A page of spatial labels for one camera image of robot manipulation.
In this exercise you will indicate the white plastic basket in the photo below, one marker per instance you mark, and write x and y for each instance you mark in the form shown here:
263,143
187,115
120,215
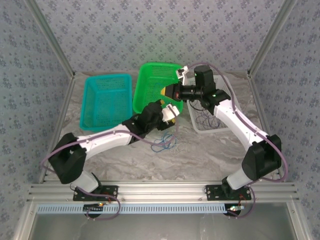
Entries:
193,117

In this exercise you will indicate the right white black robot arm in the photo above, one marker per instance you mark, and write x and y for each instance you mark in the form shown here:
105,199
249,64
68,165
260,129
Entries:
235,122

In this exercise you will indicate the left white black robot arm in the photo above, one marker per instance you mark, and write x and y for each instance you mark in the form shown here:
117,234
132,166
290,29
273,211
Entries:
105,140

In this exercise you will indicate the green plastic basket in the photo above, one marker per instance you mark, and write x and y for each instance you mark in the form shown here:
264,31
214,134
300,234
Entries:
150,77

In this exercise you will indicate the teal plastic basket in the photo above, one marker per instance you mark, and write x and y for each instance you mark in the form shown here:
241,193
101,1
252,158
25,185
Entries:
100,100

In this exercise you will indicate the small black circuit board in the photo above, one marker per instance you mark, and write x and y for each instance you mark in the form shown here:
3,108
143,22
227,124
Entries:
93,207
235,208

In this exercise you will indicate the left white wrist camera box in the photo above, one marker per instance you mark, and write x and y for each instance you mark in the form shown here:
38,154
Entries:
170,112

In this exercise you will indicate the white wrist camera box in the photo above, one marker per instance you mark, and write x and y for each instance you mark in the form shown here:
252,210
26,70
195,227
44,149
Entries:
170,112
185,75

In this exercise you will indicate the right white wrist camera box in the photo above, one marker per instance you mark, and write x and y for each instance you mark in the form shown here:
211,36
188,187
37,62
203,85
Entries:
185,75

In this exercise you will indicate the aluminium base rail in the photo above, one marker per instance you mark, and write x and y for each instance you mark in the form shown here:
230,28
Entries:
162,191

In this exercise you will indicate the aluminium table side rail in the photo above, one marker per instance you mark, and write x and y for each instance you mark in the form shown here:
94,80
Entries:
58,125
264,120

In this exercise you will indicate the aluminium frame post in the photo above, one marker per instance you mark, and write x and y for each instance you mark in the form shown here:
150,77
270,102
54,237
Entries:
271,37
51,37

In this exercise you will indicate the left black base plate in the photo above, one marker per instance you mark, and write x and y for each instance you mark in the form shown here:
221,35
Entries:
114,188

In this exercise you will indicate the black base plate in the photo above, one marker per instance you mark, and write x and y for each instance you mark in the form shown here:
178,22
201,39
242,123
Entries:
212,192
114,188

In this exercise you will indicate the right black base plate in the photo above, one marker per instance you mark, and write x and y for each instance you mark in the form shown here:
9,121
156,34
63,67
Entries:
212,192

